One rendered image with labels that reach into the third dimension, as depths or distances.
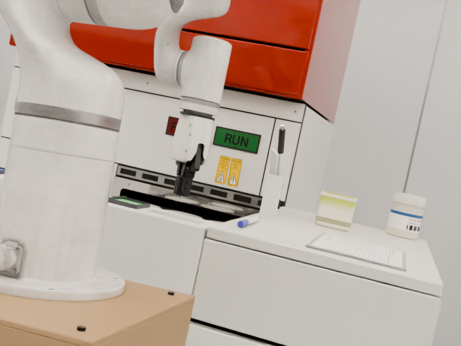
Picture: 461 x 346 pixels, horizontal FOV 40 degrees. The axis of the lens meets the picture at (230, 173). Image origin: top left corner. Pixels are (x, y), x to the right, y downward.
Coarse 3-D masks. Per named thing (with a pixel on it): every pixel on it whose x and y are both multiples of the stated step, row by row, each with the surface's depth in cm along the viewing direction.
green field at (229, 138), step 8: (216, 136) 160; (224, 136) 159; (232, 136) 159; (240, 136) 158; (248, 136) 158; (256, 136) 157; (224, 144) 159; (232, 144) 159; (240, 144) 158; (248, 144) 158; (256, 144) 157
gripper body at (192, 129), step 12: (180, 120) 135; (192, 120) 130; (204, 120) 130; (180, 132) 134; (192, 132) 129; (204, 132) 130; (180, 144) 133; (192, 144) 129; (204, 144) 131; (180, 156) 132; (192, 156) 130; (204, 156) 131
